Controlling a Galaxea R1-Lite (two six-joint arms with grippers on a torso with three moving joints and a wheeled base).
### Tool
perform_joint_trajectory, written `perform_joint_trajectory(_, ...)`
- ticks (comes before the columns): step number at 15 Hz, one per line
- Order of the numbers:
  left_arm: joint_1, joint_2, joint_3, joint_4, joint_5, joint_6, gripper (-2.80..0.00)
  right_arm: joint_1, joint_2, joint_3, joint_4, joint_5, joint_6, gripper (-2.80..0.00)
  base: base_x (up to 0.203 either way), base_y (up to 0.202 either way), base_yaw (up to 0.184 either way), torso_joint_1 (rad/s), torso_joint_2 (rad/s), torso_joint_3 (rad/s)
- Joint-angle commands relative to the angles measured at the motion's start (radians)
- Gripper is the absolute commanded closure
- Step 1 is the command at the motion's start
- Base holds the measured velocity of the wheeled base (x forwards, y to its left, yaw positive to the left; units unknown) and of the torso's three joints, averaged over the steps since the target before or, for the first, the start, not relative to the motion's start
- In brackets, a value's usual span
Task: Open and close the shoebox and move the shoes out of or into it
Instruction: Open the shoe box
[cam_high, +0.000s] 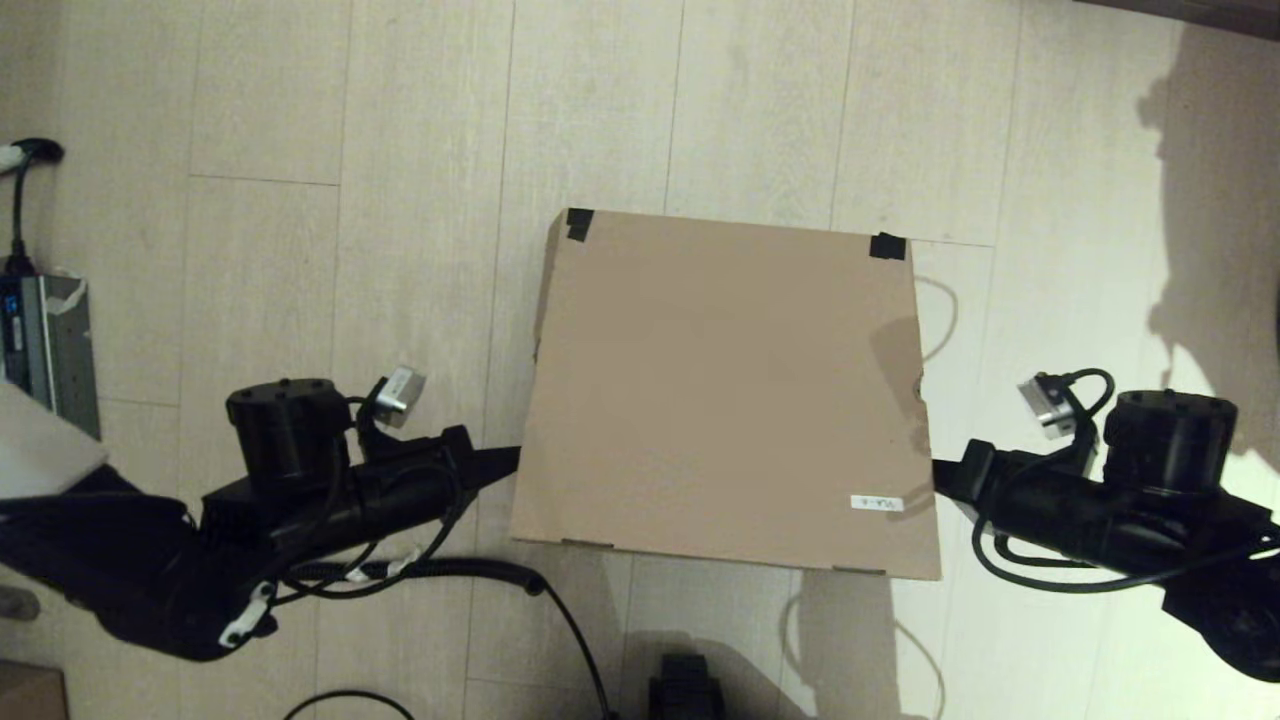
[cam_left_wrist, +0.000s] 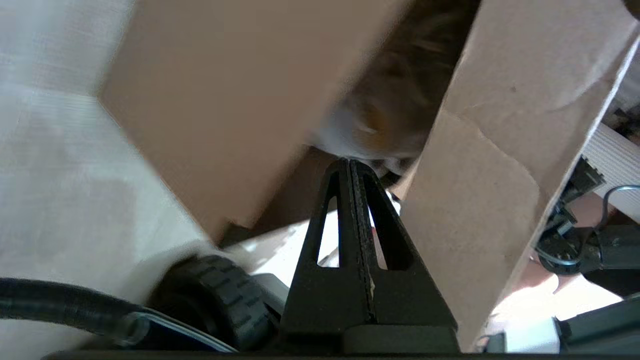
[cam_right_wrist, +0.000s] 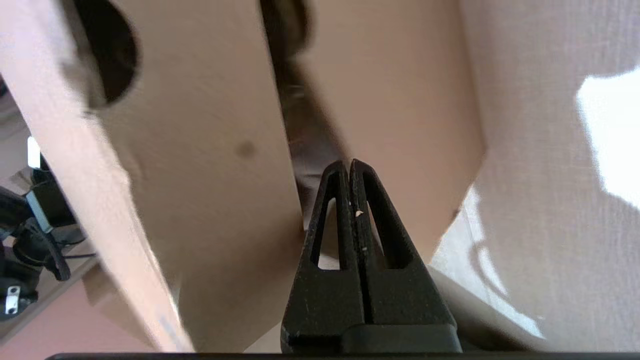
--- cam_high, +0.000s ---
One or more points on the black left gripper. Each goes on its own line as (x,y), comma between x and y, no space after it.
(410,485)

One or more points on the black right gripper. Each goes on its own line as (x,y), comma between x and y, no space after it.
(1040,510)

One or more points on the brown cardboard shoe box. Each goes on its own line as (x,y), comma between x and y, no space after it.
(720,400)

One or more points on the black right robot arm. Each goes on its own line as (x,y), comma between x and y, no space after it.
(1170,440)

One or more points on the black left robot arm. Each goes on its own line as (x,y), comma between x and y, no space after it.
(150,570)

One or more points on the black silver robot base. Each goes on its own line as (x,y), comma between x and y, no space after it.
(685,690)

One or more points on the grey metal electronics box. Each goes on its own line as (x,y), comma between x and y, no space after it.
(50,340)

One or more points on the small brown cardboard box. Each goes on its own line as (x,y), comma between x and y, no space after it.
(30,695)

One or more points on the light grey flat panel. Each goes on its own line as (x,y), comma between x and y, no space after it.
(45,445)

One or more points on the small grey floor object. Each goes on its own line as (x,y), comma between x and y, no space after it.
(15,605)

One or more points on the dark wooden furniture edge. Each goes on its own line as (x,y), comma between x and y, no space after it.
(1200,12)

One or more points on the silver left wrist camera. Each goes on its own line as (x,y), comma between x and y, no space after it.
(402,392)

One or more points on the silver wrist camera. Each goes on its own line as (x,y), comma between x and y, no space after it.
(1045,400)
(402,392)

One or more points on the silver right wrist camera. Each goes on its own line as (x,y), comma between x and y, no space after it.
(1045,400)

